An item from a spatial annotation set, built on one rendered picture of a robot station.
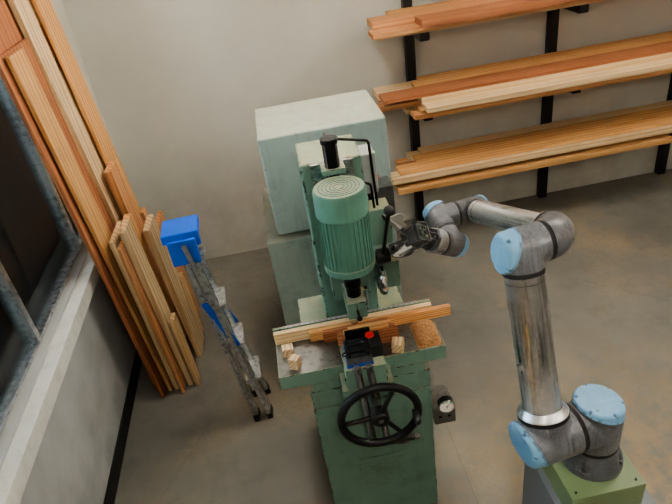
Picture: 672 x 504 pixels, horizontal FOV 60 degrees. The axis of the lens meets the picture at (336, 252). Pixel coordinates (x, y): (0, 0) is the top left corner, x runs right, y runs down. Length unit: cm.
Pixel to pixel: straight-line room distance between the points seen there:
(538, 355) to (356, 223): 67
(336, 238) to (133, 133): 258
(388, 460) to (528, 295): 108
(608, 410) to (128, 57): 334
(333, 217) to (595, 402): 97
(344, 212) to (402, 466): 117
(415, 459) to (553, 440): 80
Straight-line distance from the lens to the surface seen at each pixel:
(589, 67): 418
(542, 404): 182
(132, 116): 418
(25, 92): 278
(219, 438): 319
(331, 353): 212
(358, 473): 251
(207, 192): 434
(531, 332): 171
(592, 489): 209
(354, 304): 205
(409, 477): 259
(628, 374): 340
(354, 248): 188
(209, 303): 275
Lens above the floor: 232
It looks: 32 degrees down
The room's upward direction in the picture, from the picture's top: 9 degrees counter-clockwise
